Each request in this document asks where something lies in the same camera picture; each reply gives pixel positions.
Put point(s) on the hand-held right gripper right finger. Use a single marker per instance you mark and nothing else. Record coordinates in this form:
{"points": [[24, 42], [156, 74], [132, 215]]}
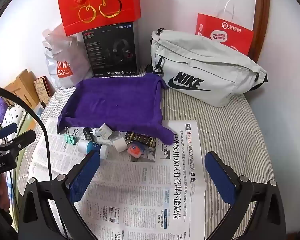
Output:
{"points": [[220, 177]]}

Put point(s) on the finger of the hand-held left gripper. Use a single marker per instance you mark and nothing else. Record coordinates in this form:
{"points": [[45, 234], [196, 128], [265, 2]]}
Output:
{"points": [[22, 140], [7, 129]]}

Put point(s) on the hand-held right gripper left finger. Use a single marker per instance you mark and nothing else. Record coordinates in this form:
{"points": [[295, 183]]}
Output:
{"points": [[85, 177]]}

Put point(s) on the blue and white bottle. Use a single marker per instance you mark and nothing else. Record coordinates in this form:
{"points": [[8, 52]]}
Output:
{"points": [[90, 146]]}

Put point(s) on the green binder clip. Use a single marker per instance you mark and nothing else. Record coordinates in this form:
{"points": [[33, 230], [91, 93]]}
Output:
{"points": [[70, 138]]}

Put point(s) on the black rectangular box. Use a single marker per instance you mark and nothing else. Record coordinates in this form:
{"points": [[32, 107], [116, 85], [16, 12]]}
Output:
{"points": [[88, 134]]}

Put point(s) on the white cube charger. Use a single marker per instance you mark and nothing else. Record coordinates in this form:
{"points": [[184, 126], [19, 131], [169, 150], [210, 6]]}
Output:
{"points": [[120, 146]]}

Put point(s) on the small white plug light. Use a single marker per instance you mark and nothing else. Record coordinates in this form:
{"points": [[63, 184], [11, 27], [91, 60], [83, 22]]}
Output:
{"points": [[102, 131]]}

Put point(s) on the pink round case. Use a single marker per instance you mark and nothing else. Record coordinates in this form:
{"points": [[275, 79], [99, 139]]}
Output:
{"points": [[135, 151]]}

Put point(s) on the black and gold bottle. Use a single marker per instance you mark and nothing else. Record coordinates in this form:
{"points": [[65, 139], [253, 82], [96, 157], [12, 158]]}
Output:
{"points": [[140, 138]]}

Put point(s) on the white black-dotted cloth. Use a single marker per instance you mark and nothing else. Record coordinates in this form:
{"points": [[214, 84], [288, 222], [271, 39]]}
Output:
{"points": [[12, 113]]}

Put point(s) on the patterned notebook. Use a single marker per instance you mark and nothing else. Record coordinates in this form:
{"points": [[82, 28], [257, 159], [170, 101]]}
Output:
{"points": [[41, 87]]}

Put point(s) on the newspaper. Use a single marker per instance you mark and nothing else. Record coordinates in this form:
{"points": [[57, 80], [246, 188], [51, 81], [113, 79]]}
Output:
{"points": [[140, 192]]}

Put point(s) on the purple towel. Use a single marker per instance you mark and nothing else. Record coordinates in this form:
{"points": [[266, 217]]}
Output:
{"points": [[115, 100]]}

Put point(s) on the white plastic shopping bag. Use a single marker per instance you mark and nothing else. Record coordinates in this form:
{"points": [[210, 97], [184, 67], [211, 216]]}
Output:
{"points": [[65, 55]]}

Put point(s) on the pale grey waist bag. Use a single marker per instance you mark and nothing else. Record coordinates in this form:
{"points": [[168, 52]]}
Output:
{"points": [[215, 65]]}

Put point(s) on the black headset box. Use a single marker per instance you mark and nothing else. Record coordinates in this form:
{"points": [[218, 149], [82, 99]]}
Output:
{"points": [[107, 55]]}

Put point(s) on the red Cherries gift box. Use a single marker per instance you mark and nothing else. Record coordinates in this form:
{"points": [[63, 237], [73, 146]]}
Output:
{"points": [[115, 10]]}

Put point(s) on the brown wooden frame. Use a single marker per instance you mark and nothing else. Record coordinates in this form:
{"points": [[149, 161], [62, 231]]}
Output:
{"points": [[263, 17]]}

